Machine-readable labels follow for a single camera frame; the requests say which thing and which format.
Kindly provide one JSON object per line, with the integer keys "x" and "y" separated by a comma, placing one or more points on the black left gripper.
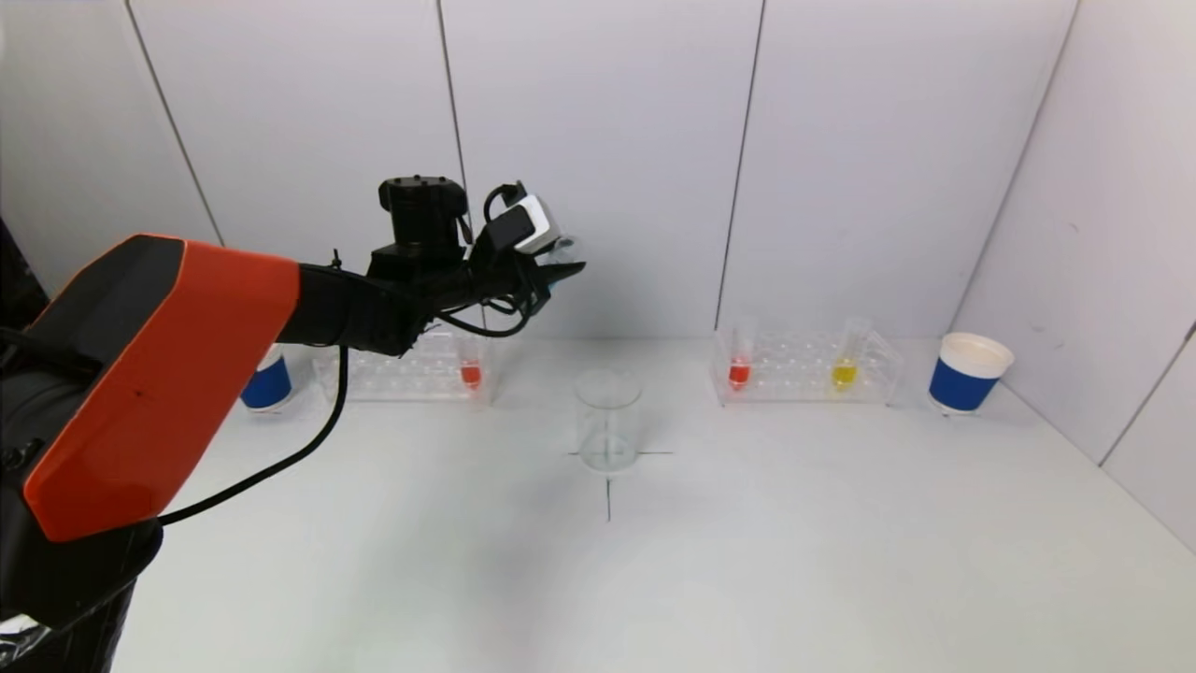
{"x": 543, "y": 278}

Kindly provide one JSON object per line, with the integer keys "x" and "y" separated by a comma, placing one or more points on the blue and white paper cup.
{"x": 268, "y": 385}
{"x": 962, "y": 383}

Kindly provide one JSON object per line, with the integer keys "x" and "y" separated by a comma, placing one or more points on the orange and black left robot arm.
{"x": 159, "y": 374}

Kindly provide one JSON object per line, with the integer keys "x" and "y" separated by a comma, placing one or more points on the test tube with yellow pigment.
{"x": 844, "y": 374}

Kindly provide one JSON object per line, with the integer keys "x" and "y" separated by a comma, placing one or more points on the clear acrylic test tube rack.
{"x": 402, "y": 374}
{"x": 794, "y": 374}

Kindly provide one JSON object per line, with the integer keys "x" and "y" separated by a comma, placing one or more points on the test tube with red pigment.
{"x": 470, "y": 374}
{"x": 739, "y": 372}

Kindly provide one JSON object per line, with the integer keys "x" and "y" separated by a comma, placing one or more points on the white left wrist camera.
{"x": 534, "y": 224}

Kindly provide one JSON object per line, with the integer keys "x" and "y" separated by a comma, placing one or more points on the clear glass beaker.
{"x": 608, "y": 430}

